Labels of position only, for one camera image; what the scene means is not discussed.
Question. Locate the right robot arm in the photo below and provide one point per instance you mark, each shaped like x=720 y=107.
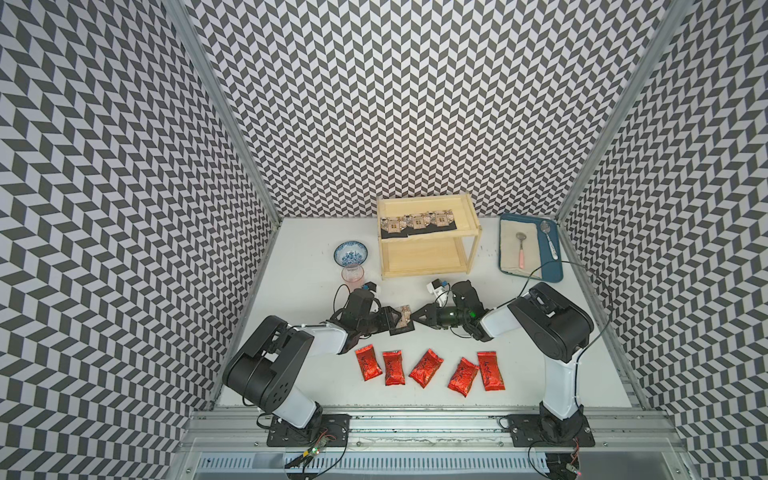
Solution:
x=558 y=327

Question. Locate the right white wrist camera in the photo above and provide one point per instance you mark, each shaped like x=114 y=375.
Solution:
x=439 y=289

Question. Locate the pink handled spoon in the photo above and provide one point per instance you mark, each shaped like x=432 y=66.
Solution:
x=521 y=237

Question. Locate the wooden two-tier shelf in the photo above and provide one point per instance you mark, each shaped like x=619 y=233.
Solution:
x=433 y=252

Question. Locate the pink transparent cup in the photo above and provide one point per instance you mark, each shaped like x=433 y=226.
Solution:
x=353 y=276

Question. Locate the white handled spoon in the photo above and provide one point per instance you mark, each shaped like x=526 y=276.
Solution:
x=545 y=227

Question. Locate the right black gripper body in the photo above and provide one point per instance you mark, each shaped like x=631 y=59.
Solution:
x=450 y=315

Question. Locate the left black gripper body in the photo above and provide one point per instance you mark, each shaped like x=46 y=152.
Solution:
x=373 y=322

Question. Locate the beige cloth on tray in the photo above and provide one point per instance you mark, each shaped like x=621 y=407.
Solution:
x=509 y=248

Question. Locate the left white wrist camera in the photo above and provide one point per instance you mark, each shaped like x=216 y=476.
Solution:
x=369 y=288

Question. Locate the red tea bag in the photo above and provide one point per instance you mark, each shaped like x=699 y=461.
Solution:
x=490 y=372
x=426 y=368
x=368 y=363
x=463 y=377
x=394 y=373

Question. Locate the black floral tea bag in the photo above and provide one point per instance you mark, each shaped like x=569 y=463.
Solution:
x=405 y=325
x=394 y=227
x=442 y=220
x=417 y=223

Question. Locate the teal tray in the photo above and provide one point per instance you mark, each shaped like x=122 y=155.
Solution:
x=551 y=270

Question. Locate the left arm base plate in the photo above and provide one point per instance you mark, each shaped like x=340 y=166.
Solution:
x=334 y=427

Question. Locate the blue white ceramic bowl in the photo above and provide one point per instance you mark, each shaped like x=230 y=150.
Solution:
x=350 y=253

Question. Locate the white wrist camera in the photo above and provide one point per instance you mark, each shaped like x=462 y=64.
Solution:
x=369 y=288
x=439 y=289

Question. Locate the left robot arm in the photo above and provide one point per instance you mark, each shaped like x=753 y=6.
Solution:
x=264 y=370

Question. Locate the aluminium front rail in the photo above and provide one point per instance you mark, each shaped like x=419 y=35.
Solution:
x=448 y=428

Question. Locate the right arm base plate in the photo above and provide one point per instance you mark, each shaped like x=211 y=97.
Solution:
x=547 y=430

